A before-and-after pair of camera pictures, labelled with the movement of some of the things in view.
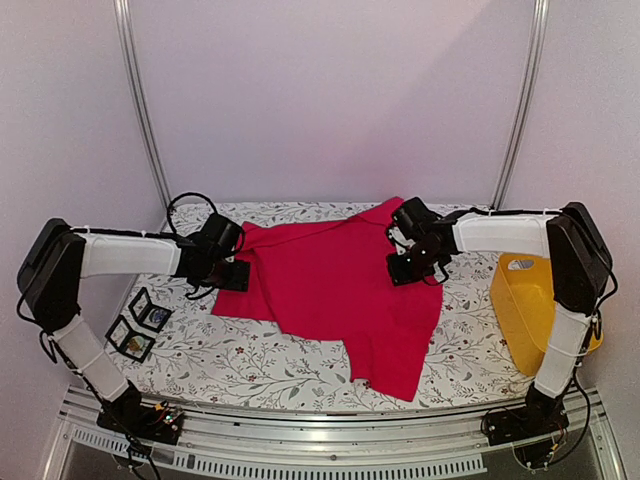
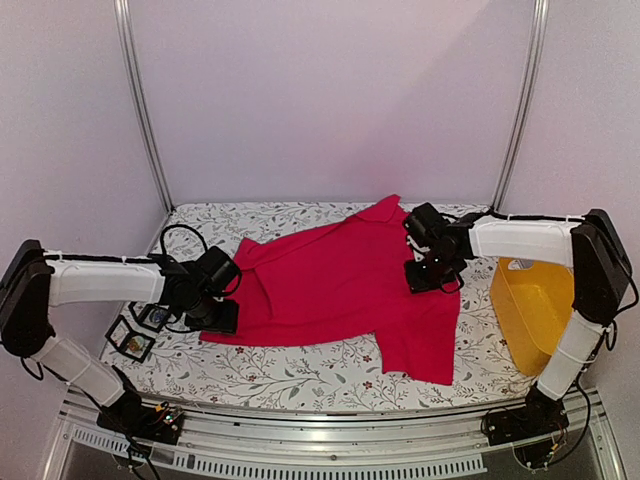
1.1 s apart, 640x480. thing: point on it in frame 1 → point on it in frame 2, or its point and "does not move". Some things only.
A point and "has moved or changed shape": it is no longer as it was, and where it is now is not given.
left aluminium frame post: [123, 23] does not move
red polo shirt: [329, 279] has moved or changed shape
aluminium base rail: [221, 441] does not move
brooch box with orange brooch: [130, 343] does not move
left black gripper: [239, 279] → [228, 323]
